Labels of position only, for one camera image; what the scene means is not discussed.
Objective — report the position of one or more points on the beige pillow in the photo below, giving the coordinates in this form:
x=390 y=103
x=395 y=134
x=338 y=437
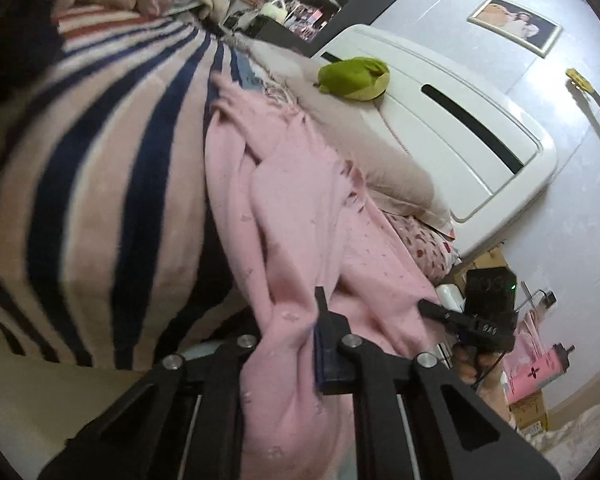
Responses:
x=360 y=140

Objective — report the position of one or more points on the pink bottle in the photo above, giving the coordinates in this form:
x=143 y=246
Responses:
x=535 y=370

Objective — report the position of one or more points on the framed wall picture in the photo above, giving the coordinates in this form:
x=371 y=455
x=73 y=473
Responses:
x=516 y=24

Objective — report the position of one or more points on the cardboard box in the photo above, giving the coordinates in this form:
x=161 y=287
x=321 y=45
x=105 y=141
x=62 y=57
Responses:
x=530 y=412

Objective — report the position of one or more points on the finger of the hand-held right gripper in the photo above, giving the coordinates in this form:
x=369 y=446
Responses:
x=437 y=311

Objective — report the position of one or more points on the floral pink pillow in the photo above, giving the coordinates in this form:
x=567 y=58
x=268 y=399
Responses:
x=425 y=245

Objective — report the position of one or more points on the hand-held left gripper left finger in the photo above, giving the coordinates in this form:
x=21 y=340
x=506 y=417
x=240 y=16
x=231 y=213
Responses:
x=215 y=375

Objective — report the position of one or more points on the pink knit garment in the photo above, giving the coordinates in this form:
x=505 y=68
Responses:
x=290 y=220

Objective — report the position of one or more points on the yellow wall hook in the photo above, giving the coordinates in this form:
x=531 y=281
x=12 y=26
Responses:
x=579 y=80

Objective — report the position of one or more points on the striped blanket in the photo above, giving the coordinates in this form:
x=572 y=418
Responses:
x=105 y=185

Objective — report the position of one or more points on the white fluffy rug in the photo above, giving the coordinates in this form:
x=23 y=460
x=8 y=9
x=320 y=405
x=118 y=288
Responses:
x=580 y=440

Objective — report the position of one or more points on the wall charger plug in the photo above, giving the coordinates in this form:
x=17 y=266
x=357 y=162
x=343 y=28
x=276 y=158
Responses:
x=547 y=298

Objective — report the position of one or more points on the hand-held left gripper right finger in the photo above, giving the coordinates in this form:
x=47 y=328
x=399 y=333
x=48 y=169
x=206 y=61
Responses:
x=326 y=360

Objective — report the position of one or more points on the green plush toy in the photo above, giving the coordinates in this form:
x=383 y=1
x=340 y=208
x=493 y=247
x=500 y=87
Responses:
x=352 y=77

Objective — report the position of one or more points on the person's right hand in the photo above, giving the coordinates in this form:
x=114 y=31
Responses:
x=467 y=360

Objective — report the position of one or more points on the cream bed sheet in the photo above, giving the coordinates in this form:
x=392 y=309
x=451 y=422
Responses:
x=40 y=400

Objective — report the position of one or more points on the white bed headboard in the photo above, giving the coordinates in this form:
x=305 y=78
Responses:
x=445 y=125

